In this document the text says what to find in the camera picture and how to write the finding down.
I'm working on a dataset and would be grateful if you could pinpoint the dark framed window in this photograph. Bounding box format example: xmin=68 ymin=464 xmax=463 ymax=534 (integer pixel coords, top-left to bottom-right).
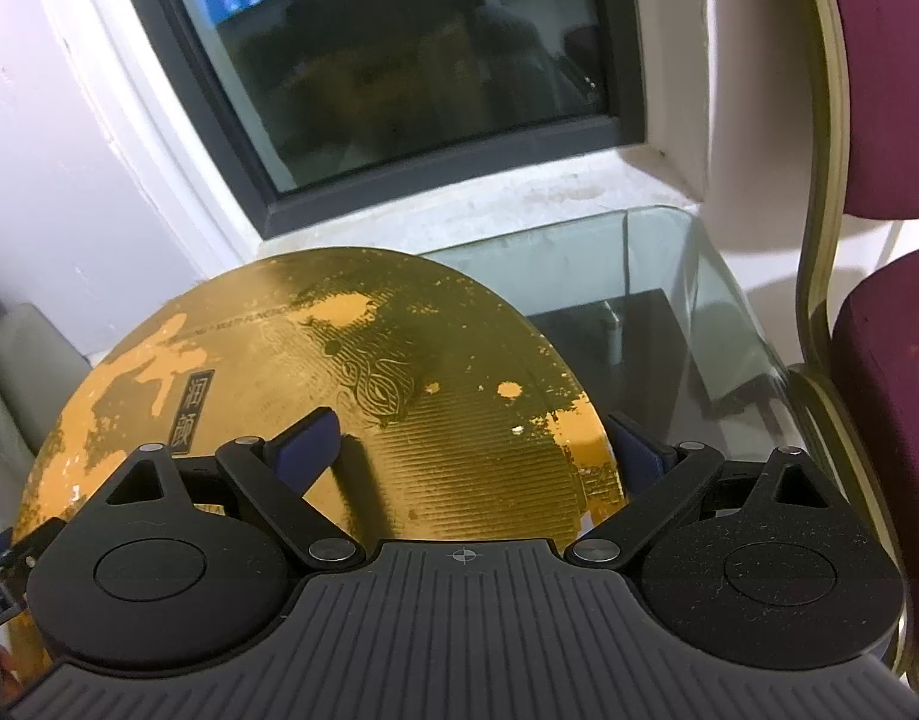
xmin=131 ymin=0 xmax=647 ymax=239

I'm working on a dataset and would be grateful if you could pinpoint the small grey cushion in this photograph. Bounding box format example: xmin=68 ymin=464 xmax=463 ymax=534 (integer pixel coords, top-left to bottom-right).
xmin=0 ymin=302 xmax=94 ymax=481

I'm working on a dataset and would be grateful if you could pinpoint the glass side table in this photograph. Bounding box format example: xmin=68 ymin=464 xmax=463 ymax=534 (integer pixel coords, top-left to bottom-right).
xmin=430 ymin=206 xmax=806 ymax=460

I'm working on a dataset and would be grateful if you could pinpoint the gold round box lid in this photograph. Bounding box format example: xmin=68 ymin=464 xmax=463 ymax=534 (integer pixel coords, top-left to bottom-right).
xmin=19 ymin=249 xmax=627 ymax=546

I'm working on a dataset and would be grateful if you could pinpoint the purple gold chair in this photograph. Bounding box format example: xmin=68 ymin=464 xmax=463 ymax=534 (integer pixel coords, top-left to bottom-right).
xmin=795 ymin=0 xmax=919 ymax=691

